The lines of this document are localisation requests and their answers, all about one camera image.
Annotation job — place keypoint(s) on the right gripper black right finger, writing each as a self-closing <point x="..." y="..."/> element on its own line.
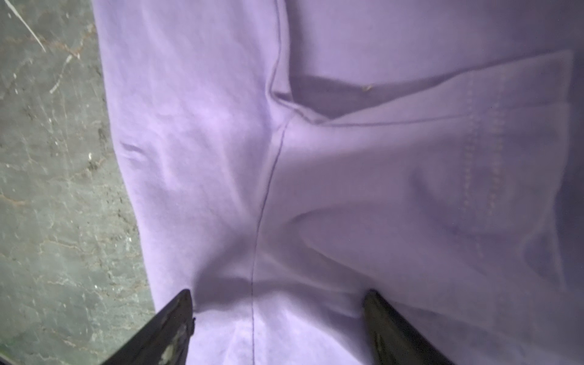
<point x="393" y="340"/>

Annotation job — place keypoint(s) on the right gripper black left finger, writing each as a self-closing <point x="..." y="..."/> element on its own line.
<point x="164" y="339"/>

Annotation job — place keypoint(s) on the purple t-shirt with print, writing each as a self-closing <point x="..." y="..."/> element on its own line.
<point x="283" y="158"/>

